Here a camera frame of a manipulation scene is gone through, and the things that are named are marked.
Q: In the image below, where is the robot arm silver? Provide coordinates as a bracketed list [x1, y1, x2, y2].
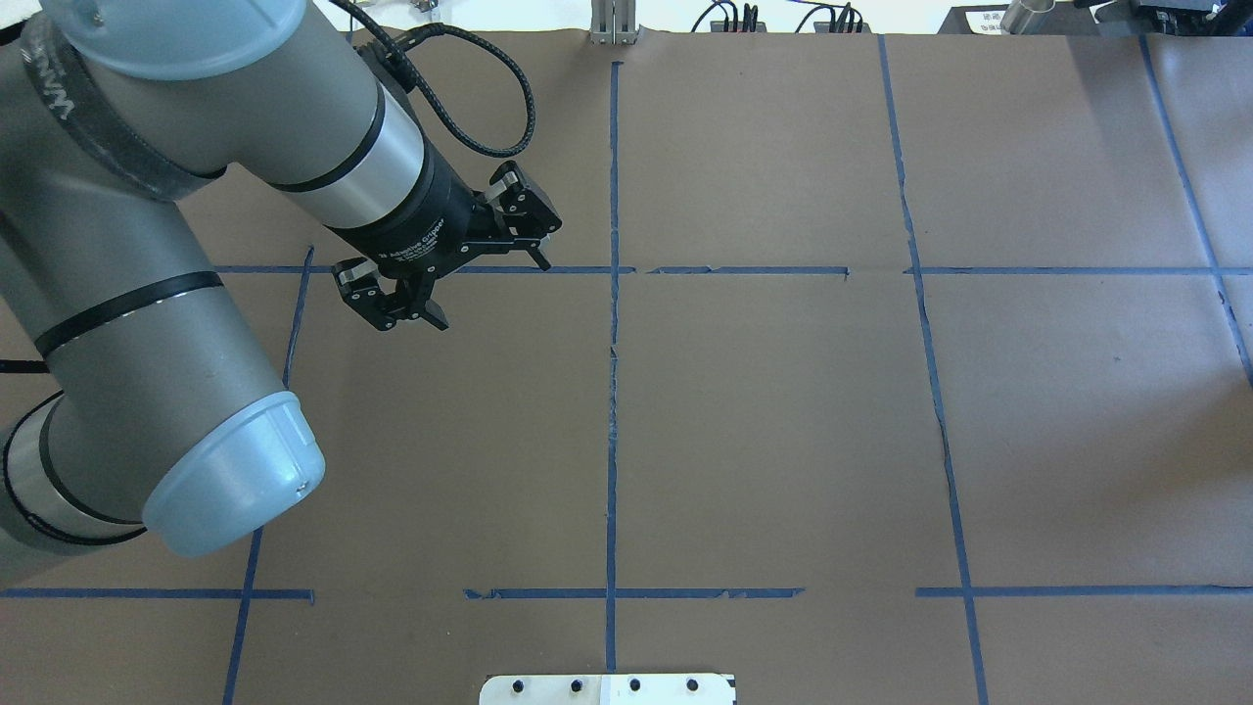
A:
[3, 1, 561, 584]

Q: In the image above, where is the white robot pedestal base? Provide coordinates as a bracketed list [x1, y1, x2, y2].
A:
[477, 672, 739, 704]

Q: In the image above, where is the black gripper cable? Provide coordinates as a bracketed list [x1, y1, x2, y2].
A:
[328, 0, 538, 160]

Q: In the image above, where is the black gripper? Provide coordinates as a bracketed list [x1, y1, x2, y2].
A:
[325, 136, 563, 331]

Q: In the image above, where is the aluminium frame post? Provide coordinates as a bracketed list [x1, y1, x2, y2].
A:
[589, 0, 639, 46]

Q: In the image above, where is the small metal cup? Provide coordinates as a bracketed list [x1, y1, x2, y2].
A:
[999, 0, 1056, 35]

